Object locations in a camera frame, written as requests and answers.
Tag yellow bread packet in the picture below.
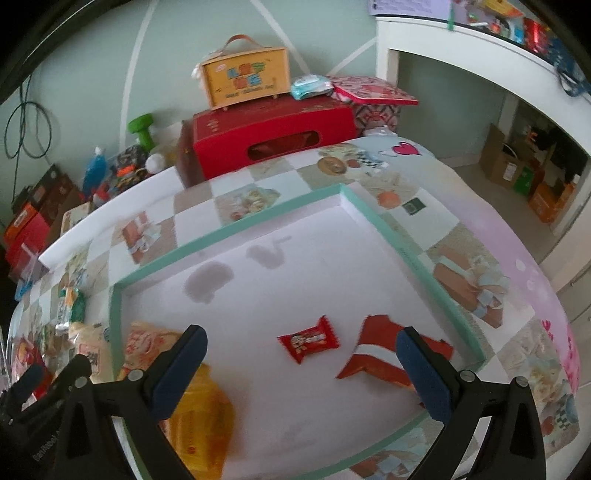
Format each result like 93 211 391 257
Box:
160 363 235 479

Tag red white snack packet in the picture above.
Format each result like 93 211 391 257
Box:
335 314 456 393

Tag small red candy packet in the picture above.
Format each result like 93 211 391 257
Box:
277 315 341 365

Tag orange cake packet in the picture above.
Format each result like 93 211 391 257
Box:
117 321 181 380

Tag shiny red snack bag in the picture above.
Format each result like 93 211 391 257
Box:
12 336 53 400

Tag round bun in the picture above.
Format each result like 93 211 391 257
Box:
68 322 114 383

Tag green white cracker packet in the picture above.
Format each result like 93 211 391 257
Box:
57 287 86 324

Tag clear acrylic box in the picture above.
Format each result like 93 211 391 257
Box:
13 244 48 302

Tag teal shallow tray box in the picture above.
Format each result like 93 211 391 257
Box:
109 185 485 479

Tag red box on left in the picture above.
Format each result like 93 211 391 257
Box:
5 184 89 278

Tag toy card box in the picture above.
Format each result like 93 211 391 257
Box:
60 202 93 235

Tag orange flat box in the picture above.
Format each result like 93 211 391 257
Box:
3 163 63 245

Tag blue water bottle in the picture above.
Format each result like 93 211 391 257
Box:
82 146 107 198

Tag white ball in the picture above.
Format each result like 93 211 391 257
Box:
144 153 166 175

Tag large red gift box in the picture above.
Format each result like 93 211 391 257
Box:
175 95 358 188

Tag green dumbbell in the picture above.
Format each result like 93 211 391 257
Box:
127 113 155 153

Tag red patterned flat box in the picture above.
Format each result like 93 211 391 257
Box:
327 75 421 135

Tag white shelf unit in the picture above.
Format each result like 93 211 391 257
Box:
375 15 591 278

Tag wet wipes pack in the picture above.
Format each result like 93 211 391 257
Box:
290 74 334 101

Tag purple perforated basket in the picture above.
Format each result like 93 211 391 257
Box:
367 0 452 20

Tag black cable loop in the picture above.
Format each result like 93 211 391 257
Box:
3 73 54 199

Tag yellow handled gift case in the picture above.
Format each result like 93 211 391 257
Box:
191 34 290 110

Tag wall mounted television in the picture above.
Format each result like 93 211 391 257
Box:
1 0 127 101

